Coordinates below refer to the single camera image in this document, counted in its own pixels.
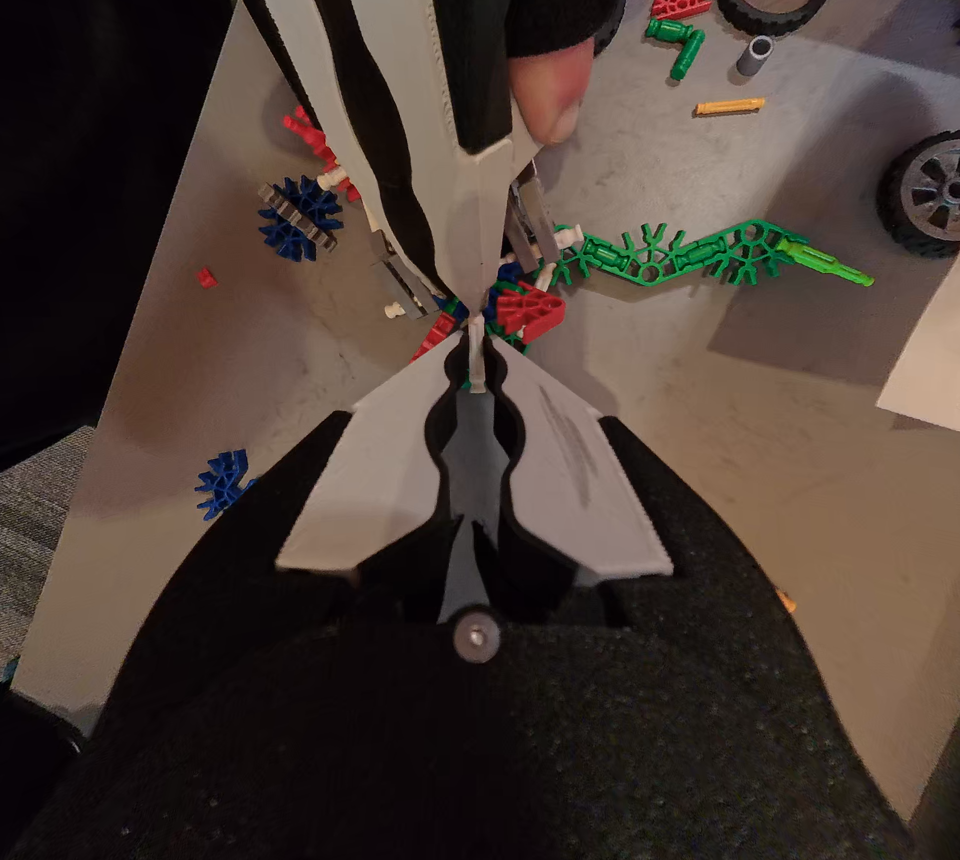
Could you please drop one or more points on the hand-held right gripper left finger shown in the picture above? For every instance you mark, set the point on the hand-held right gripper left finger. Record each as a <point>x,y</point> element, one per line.
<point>375,492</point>

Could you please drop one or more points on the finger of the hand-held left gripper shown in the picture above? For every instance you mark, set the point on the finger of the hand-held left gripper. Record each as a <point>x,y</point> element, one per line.
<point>397,12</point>
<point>300,19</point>

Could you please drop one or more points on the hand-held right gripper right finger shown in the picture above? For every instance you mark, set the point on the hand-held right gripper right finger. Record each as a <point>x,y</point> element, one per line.
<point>577,500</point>

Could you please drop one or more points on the short white rod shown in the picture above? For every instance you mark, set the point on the short white rod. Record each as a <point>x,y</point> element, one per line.
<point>477,365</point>

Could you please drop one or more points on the blue red toy model core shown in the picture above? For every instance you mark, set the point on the blue red toy model core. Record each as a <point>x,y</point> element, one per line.
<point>529,308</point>

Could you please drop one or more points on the person's left hand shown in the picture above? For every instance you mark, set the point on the person's left hand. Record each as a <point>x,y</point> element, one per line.
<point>551,94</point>

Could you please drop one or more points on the red fan connector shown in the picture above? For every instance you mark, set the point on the red fan connector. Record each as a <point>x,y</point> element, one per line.
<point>435,338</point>

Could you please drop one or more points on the short green rod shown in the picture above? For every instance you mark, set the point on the short green rod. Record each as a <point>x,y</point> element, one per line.
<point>688,55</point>
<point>667,31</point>

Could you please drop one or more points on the blue grey snowflake connector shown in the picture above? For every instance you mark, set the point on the blue grey snowflake connector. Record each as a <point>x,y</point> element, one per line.
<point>300,218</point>

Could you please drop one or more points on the long yellow rod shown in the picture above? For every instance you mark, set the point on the long yellow rod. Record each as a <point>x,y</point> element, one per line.
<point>786,602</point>

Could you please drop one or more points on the person's dark clothing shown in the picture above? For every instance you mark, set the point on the person's dark clothing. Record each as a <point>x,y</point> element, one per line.
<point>90,162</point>

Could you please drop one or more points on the short yellow rod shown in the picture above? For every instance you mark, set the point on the short yellow rod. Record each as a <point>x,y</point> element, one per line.
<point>727,106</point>

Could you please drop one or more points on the small red clip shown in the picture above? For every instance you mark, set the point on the small red clip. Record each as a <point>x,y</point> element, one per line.
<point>207,278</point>

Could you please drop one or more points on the grey spacer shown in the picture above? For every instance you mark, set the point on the grey spacer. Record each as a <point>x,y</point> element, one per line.
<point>754,57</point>

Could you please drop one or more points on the light green rod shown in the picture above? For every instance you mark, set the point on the light green rod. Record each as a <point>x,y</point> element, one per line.
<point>825,263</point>

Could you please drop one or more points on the toy instruction booklet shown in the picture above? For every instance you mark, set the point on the toy instruction booklet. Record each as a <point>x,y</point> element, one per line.
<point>930,365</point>

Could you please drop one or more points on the grey wheel with black tyre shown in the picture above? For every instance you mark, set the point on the grey wheel with black tyre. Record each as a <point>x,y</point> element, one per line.
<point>926,196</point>

